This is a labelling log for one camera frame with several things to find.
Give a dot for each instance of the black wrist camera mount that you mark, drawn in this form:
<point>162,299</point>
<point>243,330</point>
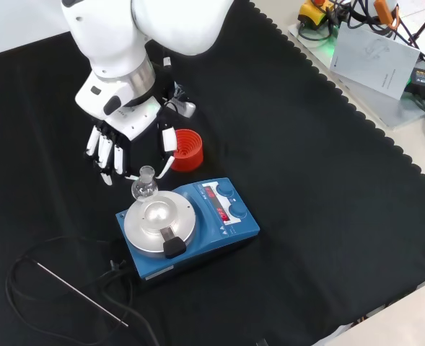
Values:
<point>167,84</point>

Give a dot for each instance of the clear round-bottom flask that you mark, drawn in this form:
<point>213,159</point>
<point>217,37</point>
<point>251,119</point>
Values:
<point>144,187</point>

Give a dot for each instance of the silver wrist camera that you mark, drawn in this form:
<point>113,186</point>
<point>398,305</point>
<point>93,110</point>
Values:
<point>185,107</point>

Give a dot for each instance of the blue heater with steel plate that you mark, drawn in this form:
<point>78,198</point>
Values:
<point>197,234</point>

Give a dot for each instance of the thin metal probe rod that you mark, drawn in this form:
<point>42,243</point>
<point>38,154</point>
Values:
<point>82,295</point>

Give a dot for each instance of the pale board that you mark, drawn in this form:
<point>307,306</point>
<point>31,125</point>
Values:
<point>371,104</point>

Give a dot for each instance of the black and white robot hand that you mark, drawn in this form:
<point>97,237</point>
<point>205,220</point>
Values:
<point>125,115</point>

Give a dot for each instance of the white paper booklet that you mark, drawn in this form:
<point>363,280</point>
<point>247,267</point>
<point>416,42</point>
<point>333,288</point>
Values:
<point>374,61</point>

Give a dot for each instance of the red ribbed flask stand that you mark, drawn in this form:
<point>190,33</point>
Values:
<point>188,151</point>

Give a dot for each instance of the yellow stop button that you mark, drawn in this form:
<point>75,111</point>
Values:
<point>315,14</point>

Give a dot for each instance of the black bench cloth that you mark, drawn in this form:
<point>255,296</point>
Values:
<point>306,180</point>

